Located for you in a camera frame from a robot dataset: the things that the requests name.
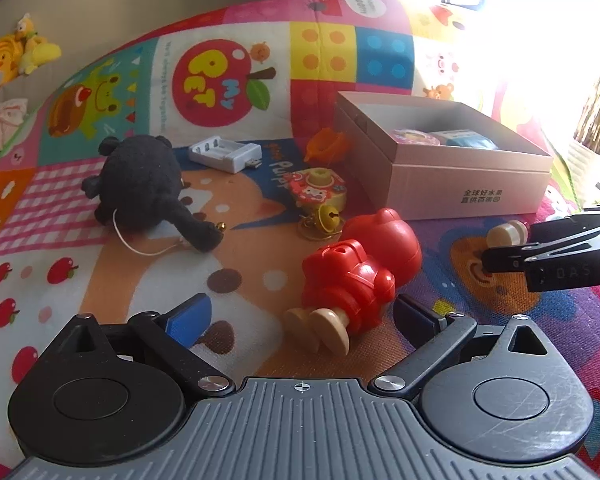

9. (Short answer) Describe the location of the pink cardboard box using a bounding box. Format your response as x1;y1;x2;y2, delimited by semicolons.
334;91;554;222

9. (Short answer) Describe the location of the yellow duck plush toy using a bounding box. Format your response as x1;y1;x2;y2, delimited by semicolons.
0;34;26;95

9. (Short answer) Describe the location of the orange plastic toy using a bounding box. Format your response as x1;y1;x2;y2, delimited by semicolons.
305;127;354;163

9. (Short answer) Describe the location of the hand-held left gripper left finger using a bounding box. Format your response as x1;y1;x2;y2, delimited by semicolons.
42;293;236;395

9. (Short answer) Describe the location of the beige round toy piece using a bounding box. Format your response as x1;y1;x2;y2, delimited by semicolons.
486;222;531;249

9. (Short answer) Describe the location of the red plastic toy figure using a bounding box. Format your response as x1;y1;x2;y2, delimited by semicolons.
285;208;423;354

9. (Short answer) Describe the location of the white ribbed planter pot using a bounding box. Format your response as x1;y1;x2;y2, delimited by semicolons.
566;139;600;181

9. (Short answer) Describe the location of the blue tissue packet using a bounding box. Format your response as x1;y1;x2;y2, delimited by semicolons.
432;129;501;151

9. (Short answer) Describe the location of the red patterned round toy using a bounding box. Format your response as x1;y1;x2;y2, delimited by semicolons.
286;167;349;209

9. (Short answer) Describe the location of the white battery charger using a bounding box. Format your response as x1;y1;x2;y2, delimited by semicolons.
188;135;262;175

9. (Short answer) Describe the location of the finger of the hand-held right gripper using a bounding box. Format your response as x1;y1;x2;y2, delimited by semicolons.
529;204;600;246
481;225;600;275

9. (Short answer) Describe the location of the colourful cartoon play mat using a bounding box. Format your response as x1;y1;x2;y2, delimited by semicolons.
0;0;600;480

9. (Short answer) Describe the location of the pink white clothing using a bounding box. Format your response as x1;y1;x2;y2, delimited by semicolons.
0;99;31;171

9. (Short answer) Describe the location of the black plush toy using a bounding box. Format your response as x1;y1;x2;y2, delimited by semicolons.
81;135;227;256

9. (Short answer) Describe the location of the yellow green plush toy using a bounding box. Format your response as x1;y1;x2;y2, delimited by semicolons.
15;12;62;75

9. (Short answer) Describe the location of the gold bell keyring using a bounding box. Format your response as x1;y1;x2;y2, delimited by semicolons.
299;204;343;241

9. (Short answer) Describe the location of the pink round tin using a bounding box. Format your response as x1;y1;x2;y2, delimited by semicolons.
389;128;442;147

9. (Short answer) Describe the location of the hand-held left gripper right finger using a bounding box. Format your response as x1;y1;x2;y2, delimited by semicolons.
369;293;561;401

